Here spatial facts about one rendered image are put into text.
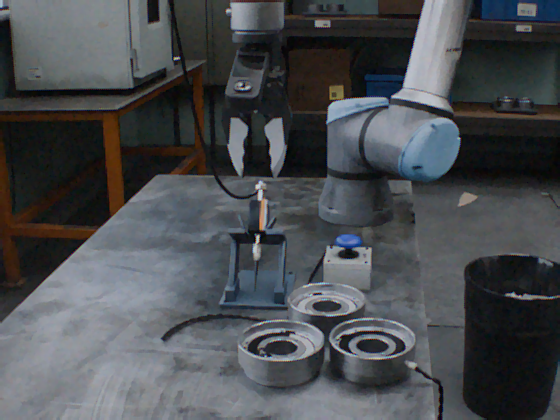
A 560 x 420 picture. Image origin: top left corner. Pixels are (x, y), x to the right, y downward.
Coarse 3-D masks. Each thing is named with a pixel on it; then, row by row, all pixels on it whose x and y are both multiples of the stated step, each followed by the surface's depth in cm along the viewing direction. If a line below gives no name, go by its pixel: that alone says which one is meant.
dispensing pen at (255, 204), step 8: (264, 184) 112; (256, 200) 109; (256, 208) 109; (256, 216) 109; (248, 224) 108; (256, 224) 108; (248, 232) 109; (256, 232) 109; (256, 240) 109; (256, 248) 109; (256, 256) 108; (256, 264) 108; (256, 272) 108; (256, 280) 108
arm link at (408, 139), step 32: (448, 0) 124; (416, 32) 129; (448, 32) 125; (416, 64) 127; (448, 64) 126; (416, 96) 126; (448, 96) 128; (384, 128) 129; (416, 128) 124; (448, 128) 125; (384, 160) 130; (416, 160) 124; (448, 160) 128
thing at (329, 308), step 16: (304, 288) 104; (320, 288) 105; (336, 288) 104; (352, 288) 103; (288, 304) 99; (320, 304) 102; (336, 304) 102; (304, 320) 96; (320, 320) 95; (336, 320) 95
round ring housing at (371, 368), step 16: (352, 320) 93; (368, 320) 94; (384, 320) 93; (336, 336) 92; (368, 336) 91; (400, 336) 91; (336, 352) 87; (368, 352) 92; (384, 352) 87; (400, 352) 85; (336, 368) 89; (352, 368) 85; (368, 368) 84; (384, 368) 84; (400, 368) 85; (368, 384) 86; (384, 384) 86
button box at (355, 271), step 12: (336, 252) 115; (360, 252) 114; (324, 264) 111; (336, 264) 110; (348, 264) 110; (360, 264) 110; (324, 276) 111; (336, 276) 111; (348, 276) 111; (360, 276) 110; (360, 288) 111
